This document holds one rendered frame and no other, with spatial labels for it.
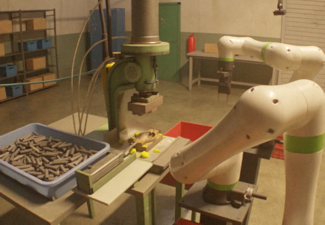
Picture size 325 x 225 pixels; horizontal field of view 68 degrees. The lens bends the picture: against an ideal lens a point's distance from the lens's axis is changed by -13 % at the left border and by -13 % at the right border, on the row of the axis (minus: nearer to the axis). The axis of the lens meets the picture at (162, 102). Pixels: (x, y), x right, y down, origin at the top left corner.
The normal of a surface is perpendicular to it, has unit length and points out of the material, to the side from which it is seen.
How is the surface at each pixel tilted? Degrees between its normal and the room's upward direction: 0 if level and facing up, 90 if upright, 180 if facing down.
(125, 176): 0
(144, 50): 90
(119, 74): 90
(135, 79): 90
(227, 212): 0
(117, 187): 0
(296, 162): 95
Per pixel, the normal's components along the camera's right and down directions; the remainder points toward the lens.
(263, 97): -0.23, -0.56
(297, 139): -0.73, 0.21
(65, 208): 0.00, -0.96
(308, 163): -0.18, 0.26
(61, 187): 0.88, 0.29
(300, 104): 0.44, -0.15
